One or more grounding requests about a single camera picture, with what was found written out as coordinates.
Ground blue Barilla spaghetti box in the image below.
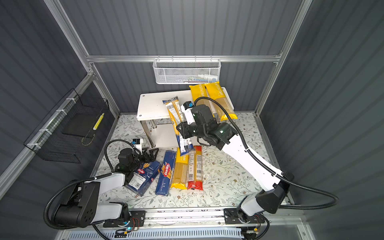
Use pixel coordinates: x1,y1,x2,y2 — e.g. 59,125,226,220
155,151,177,196

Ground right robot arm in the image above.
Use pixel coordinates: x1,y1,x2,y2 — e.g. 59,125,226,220
177,102,290,223

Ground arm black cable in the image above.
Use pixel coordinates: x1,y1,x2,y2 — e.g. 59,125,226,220
193,96,339,240
42,139,142,240

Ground dark blue spaghetti bag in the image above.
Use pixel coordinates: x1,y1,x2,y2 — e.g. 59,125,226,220
163,96,194,156

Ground black wire basket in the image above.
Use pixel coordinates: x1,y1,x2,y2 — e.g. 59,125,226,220
24,91,110,164

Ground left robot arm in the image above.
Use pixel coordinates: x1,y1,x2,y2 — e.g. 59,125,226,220
44,148,160,230

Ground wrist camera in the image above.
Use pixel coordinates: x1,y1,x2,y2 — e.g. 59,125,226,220
181,101,195,125
132,138,143,153

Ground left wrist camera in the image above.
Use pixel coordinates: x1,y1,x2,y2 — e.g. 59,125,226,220
132,138,143,153

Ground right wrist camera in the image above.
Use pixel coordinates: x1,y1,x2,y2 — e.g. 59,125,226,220
181,101,195,125

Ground white wire mesh basket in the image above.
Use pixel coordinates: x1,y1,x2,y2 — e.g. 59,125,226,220
153,59,222,85

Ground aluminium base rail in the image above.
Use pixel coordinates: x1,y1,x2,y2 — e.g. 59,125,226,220
119,206,304,232

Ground red spaghetti bag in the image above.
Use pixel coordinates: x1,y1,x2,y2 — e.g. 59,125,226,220
188,146,203,191

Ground blue Barilla pasta box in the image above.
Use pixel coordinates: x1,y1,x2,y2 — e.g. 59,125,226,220
125,161,161,197

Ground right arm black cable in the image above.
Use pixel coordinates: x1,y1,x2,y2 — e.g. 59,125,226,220
193,96,339,240

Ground yellow marker pen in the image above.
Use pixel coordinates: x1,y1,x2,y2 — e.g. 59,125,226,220
93,113,105,131

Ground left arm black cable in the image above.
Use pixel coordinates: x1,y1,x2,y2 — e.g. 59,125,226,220
42,139,142,240

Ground white two-tier shelf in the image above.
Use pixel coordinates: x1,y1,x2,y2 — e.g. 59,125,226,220
136,86,235,150

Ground yellow Pastatime spaghetti bag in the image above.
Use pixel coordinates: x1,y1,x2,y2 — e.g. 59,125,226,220
171,148,189,190
205,82,238,122
189,84,214,115

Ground pens in white basket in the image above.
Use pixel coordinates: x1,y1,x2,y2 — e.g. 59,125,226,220
178,74,219,84

